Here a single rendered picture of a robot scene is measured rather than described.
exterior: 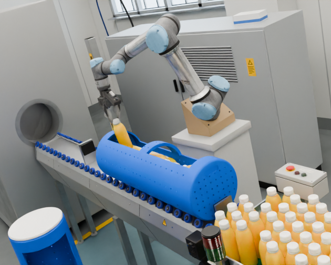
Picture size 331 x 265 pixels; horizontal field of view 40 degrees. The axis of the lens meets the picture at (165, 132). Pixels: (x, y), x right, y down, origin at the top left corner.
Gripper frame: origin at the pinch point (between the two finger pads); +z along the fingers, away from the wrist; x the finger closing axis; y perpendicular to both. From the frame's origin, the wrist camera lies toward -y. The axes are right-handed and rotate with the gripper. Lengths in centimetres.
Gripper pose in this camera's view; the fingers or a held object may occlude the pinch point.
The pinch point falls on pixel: (115, 120)
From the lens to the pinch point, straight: 254.3
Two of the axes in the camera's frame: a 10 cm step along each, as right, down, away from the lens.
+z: 2.3, 9.1, 3.5
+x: -7.8, 3.9, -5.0
